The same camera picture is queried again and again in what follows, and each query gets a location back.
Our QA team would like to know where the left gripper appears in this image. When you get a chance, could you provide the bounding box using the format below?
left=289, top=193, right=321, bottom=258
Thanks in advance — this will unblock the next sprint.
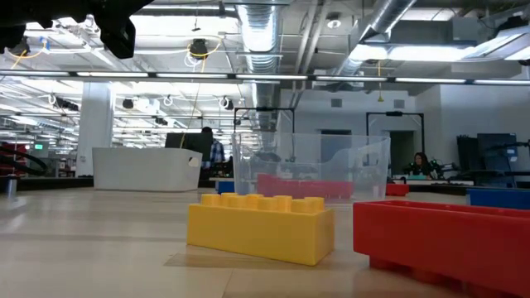
left=24, top=0, right=156, bottom=60

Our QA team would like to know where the red toy brick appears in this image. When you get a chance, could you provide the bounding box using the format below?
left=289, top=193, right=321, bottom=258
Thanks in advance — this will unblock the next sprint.
left=256, top=172, right=293, bottom=198
left=352, top=199, right=530, bottom=297
left=289, top=179, right=355, bottom=199
left=384, top=183, right=411, bottom=197

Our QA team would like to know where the yellow toy brick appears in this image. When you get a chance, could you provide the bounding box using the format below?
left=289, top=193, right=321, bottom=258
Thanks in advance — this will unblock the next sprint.
left=185, top=192, right=335, bottom=267

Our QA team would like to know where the long ceiling light strip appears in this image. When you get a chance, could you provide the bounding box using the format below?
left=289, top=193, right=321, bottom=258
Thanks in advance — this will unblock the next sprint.
left=0, top=70, right=530, bottom=86

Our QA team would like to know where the white pillar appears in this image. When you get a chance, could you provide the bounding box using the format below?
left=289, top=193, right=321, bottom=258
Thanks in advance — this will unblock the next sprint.
left=75, top=81, right=116, bottom=178

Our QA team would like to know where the black monitor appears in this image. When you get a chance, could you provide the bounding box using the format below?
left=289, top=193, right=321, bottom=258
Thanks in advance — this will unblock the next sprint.
left=164, top=132, right=214, bottom=163

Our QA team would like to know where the white plastic bin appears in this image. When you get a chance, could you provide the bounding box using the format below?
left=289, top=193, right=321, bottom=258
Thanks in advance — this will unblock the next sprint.
left=91, top=147, right=204, bottom=193

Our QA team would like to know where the person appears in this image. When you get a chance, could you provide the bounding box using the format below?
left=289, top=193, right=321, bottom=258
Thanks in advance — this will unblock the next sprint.
left=403, top=151, right=436, bottom=180
left=200, top=126, right=227, bottom=177

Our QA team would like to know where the clear plastic bin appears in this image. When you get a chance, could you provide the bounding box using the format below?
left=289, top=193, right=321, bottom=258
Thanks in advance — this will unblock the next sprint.
left=230, top=131, right=392, bottom=202

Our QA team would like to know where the black equipment cabinet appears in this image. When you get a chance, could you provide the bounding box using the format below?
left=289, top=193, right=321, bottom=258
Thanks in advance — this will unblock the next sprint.
left=456, top=132, right=519, bottom=183

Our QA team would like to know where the black ceiling cord reel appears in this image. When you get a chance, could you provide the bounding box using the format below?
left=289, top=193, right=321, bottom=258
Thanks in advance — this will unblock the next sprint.
left=188, top=37, right=210, bottom=59

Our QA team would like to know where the wide ribbed silver duct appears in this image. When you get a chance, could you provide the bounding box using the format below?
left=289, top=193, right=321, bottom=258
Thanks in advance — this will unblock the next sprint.
left=234, top=0, right=287, bottom=133

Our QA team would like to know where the black aluminium table frame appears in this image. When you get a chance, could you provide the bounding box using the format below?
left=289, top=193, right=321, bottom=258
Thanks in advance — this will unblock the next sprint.
left=0, top=175, right=530, bottom=196

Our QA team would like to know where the silver post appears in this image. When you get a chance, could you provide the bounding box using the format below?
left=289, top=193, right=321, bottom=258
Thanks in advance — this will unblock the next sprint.
left=5, top=174, right=19, bottom=199

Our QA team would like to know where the slanted silver duct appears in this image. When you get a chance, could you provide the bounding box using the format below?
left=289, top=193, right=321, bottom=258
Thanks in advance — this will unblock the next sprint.
left=330, top=0, right=418, bottom=79

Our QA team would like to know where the black gantry frame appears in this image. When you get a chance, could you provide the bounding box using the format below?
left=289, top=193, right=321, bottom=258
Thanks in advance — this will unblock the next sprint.
left=365, top=110, right=426, bottom=166

